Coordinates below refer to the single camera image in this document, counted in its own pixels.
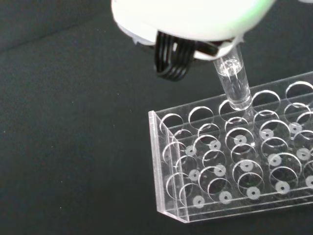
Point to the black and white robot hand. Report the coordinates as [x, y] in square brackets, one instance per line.
[185, 17]

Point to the clear plastic test tube rack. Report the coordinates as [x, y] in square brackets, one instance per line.
[220, 203]

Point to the black bench cloth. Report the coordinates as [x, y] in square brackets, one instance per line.
[73, 122]

